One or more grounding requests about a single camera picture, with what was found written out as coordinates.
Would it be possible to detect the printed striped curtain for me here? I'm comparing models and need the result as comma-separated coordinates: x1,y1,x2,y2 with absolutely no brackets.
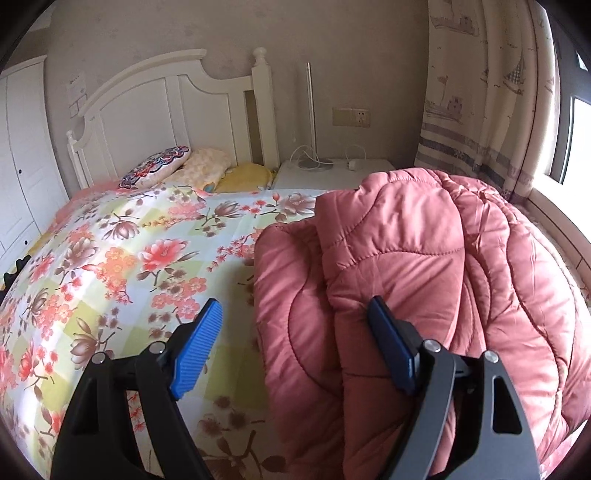
413,0,563,205

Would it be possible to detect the white nightstand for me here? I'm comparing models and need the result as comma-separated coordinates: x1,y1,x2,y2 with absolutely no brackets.
271,158,397,191

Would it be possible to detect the floral bed sheet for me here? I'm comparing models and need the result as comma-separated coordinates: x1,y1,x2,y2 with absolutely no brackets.
0,180,334,480

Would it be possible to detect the white desk lamp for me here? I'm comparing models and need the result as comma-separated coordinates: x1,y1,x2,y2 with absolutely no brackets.
298,62,334,170

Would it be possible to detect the white bed headboard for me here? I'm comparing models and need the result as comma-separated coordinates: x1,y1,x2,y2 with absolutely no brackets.
67,46,280,190

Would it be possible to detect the wall socket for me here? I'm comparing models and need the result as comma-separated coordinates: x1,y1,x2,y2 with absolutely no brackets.
332,106,371,128

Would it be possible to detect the cream floral pillow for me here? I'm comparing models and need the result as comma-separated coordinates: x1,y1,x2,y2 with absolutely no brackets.
164,148,233,195

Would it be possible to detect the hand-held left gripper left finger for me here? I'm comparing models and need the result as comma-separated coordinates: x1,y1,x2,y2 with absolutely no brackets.
50,298,223,480

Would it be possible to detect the yellow pillow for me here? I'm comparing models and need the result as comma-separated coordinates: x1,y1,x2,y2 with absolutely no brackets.
215,161,274,193

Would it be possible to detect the black object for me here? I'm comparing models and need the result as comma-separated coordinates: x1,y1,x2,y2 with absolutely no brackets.
0,257,30,296

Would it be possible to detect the patterned decorative pillow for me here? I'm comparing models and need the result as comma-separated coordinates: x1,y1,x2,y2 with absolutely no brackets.
119,145,192,189

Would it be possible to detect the white charger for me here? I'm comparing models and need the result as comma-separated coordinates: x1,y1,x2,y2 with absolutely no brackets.
344,145,366,171

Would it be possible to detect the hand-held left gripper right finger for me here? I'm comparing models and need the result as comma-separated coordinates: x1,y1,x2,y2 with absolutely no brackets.
367,295,541,480

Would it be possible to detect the window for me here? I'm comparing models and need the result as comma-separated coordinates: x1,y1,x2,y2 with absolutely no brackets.
549,28,591,186

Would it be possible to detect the white windowsill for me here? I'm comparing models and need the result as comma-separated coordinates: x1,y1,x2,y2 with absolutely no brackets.
526,185,591,298

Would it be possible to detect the white lamp cable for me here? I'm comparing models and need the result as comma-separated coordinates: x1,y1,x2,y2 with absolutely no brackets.
290,145,324,168

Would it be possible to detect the white wardrobe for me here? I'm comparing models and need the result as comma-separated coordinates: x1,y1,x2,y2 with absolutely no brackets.
0,55,71,265

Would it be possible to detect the pink quilted comforter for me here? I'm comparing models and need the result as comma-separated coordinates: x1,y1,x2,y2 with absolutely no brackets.
253,167,591,480

